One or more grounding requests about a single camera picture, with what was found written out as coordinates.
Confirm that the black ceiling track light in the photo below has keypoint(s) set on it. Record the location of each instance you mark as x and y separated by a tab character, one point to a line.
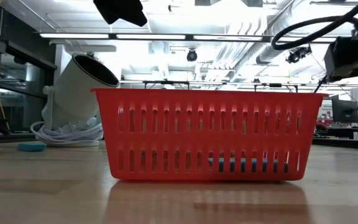
297	55

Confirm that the silver ventilation duct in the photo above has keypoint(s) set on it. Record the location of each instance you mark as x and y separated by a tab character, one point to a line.
272	53

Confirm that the black overhead light beam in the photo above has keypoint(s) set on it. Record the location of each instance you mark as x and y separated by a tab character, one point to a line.
112	36

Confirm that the small red background object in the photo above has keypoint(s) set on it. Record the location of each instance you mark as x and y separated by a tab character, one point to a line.
320	127

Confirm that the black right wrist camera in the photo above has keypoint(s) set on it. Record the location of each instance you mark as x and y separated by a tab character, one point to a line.
343	57

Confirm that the white LED light strip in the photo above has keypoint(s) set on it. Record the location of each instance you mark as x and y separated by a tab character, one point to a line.
151	36
73	35
325	40
228	38

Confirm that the black overhead camera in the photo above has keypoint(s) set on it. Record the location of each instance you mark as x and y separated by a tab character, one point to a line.
192	55

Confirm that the black computer monitor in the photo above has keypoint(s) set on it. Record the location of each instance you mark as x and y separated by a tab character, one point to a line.
344	110

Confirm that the blue rectangular eraser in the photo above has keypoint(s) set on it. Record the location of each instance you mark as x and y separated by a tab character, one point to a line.
31	147
232	165

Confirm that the black background desk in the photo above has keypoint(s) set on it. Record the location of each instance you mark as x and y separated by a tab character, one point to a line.
340	133

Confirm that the white cylindrical desk lamp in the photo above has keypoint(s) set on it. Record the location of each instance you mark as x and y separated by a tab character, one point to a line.
73	93

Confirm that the white printed sign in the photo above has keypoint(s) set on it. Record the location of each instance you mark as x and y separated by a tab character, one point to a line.
327	112

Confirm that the red slotted plastic basket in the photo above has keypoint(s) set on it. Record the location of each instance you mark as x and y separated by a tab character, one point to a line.
197	140

